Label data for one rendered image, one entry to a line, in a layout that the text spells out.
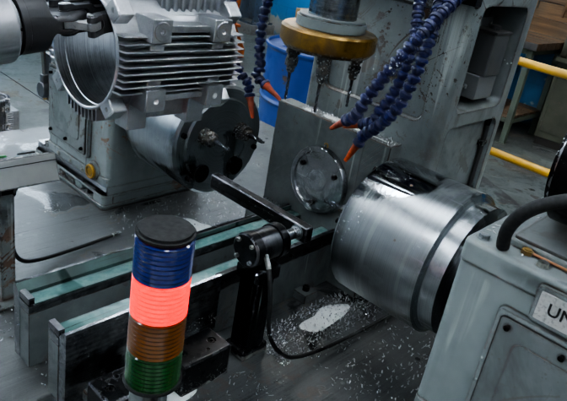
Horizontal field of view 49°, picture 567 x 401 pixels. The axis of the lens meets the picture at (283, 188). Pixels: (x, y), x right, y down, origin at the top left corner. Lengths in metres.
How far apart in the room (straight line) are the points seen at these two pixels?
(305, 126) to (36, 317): 0.65
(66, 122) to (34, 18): 0.84
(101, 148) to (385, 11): 0.71
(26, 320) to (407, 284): 0.58
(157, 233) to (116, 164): 0.91
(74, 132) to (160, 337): 0.98
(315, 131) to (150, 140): 0.35
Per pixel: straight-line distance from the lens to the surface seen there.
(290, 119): 1.35
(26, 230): 1.47
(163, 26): 0.80
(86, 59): 0.95
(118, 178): 1.53
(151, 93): 0.82
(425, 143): 1.30
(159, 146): 1.33
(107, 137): 1.48
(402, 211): 0.98
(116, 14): 0.79
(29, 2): 0.79
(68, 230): 1.46
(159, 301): 0.63
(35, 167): 1.13
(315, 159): 1.31
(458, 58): 1.25
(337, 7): 1.14
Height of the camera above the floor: 1.52
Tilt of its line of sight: 24 degrees down
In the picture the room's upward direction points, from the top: 10 degrees clockwise
